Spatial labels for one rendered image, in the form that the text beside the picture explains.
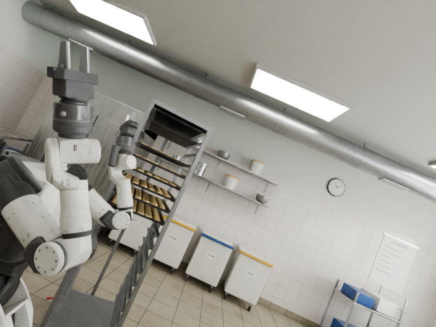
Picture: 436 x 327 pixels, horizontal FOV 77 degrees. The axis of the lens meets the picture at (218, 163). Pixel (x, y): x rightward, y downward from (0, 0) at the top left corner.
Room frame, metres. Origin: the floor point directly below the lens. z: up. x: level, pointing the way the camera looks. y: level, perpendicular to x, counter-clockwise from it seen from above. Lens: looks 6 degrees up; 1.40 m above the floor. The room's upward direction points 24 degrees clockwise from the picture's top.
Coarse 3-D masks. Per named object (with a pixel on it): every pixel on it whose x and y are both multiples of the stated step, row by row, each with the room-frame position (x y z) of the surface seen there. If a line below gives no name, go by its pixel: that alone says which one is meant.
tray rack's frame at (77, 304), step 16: (176, 112) 1.92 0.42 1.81; (144, 128) 2.46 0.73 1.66; (208, 128) 1.98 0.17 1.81; (176, 176) 2.58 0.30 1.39; (112, 192) 2.46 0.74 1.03; (96, 288) 2.54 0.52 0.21; (64, 304) 2.25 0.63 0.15; (80, 304) 2.34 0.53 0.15; (96, 304) 2.43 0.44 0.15; (112, 304) 2.54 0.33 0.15; (64, 320) 2.08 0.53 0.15; (80, 320) 2.15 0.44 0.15; (96, 320) 2.23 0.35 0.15
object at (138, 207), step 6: (114, 198) 2.11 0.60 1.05; (138, 204) 2.27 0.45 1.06; (144, 204) 2.53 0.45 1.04; (132, 210) 1.96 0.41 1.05; (138, 210) 2.03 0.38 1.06; (144, 210) 2.24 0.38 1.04; (150, 210) 2.23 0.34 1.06; (156, 210) 2.38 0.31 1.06; (150, 216) 2.00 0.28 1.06; (156, 216) 2.10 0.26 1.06
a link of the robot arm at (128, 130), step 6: (120, 126) 1.36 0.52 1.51; (126, 126) 1.30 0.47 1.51; (132, 126) 1.30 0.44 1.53; (120, 132) 1.34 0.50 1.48; (126, 132) 1.29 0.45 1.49; (132, 132) 1.31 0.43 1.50; (120, 138) 1.28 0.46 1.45; (126, 138) 1.28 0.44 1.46; (132, 138) 1.30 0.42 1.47; (126, 144) 1.28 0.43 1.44; (132, 144) 1.30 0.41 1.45
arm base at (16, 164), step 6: (12, 156) 0.76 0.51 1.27; (12, 162) 0.75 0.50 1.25; (18, 162) 0.75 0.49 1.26; (12, 168) 0.75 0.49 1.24; (18, 168) 0.75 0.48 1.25; (24, 168) 0.76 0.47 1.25; (18, 174) 0.75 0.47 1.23; (24, 174) 0.76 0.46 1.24; (30, 174) 0.81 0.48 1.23; (24, 180) 0.77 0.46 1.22; (30, 180) 0.78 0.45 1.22; (36, 180) 0.83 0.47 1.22; (36, 186) 0.80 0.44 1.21; (36, 192) 0.82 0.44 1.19
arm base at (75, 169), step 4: (72, 164) 1.19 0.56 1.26; (76, 164) 1.21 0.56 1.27; (68, 168) 1.15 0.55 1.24; (72, 168) 1.17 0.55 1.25; (76, 168) 1.19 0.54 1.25; (80, 168) 1.22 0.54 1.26; (68, 172) 1.14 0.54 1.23; (72, 172) 1.16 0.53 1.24; (76, 172) 1.18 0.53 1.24; (80, 172) 1.20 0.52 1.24; (84, 172) 1.23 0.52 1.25; (80, 176) 1.19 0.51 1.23; (84, 176) 1.21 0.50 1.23
